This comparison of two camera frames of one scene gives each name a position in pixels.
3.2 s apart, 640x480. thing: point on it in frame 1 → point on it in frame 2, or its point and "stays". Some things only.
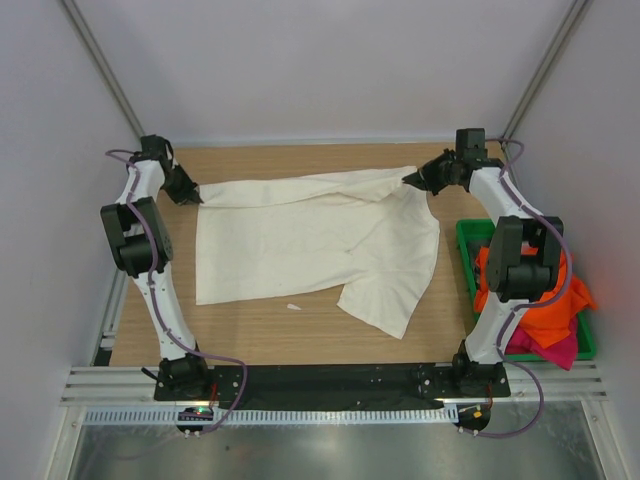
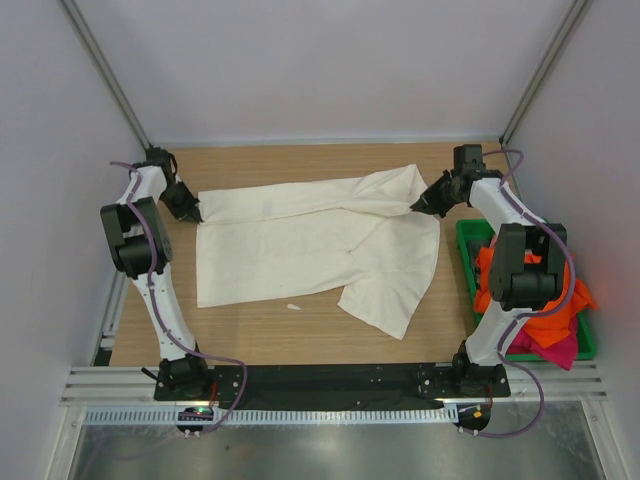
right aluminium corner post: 572,18 stays
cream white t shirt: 371,231 stays
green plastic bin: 472,234 stays
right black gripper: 426,175 → 429,202
